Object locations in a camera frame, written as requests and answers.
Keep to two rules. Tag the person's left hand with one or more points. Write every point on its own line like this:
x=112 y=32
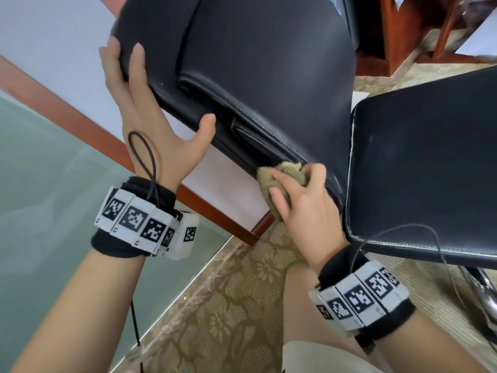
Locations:
x=151 y=124

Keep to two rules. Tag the person's right hand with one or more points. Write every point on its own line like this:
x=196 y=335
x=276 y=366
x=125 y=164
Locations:
x=310 y=217

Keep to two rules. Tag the green cleaning cloth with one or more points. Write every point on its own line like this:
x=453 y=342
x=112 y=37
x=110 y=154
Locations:
x=268 y=181

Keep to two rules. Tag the black leather chair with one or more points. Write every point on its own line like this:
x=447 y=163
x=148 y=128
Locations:
x=419 y=151

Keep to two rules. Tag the person's right forearm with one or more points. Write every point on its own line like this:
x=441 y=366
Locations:
x=435 y=342

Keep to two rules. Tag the person's left forearm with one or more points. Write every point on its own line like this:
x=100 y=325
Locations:
x=78 y=314

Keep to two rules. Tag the person's right leg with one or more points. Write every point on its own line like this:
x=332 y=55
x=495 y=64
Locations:
x=310 y=307

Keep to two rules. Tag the white marker right wristband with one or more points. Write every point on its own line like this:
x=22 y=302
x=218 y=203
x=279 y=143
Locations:
x=361 y=295

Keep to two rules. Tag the frosted glass panel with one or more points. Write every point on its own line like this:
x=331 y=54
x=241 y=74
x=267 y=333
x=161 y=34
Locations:
x=62 y=229

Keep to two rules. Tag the white shorts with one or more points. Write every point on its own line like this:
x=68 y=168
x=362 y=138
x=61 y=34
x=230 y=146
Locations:
x=326 y=359

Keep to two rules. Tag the wooden luggage rack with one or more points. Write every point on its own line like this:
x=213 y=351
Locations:
x=450 y=27

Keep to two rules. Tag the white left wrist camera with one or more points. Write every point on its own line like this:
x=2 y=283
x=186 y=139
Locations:
x=185 y=233

